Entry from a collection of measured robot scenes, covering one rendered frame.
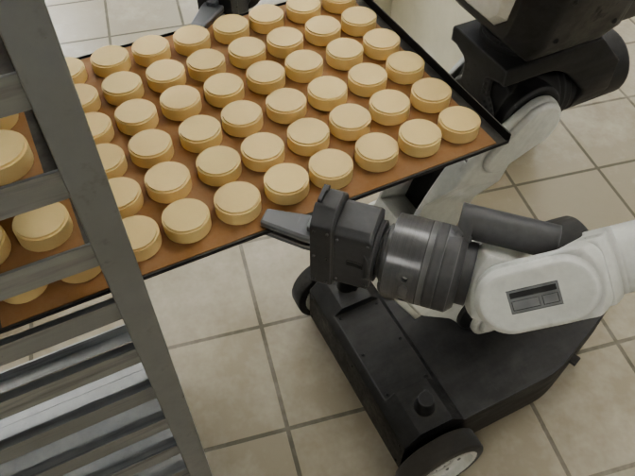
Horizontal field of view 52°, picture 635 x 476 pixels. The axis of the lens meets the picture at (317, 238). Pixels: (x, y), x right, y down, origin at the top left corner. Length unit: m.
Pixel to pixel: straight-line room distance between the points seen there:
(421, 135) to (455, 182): 0.28
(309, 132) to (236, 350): 1.06
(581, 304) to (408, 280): 0.16
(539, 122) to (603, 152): 1.38
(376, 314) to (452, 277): 0.96
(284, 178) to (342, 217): 0.10
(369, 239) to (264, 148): 0.19
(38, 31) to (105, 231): 0.18
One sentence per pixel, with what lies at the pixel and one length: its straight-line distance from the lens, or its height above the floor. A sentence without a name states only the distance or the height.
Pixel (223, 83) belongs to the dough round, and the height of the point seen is 1.00.
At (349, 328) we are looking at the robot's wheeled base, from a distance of 1.55.
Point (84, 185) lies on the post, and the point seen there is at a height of 1.16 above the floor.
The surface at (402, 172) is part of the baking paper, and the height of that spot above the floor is 0.98.
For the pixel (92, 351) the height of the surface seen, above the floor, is 0.32.
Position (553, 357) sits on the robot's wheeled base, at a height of 0.17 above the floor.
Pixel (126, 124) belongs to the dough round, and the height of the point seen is 1.00.
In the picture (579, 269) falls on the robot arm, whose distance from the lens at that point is 0.61.
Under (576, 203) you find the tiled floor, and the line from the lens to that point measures 2.20.
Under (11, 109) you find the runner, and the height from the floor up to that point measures 1.22.
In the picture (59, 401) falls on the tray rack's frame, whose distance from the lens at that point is 1.61.
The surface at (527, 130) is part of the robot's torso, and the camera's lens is 1.03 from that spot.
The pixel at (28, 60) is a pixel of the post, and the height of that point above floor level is 1.27.
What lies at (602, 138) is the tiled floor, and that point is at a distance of 2.46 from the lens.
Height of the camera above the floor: 1.51
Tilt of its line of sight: 51 degrees down
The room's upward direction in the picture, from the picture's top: straight up
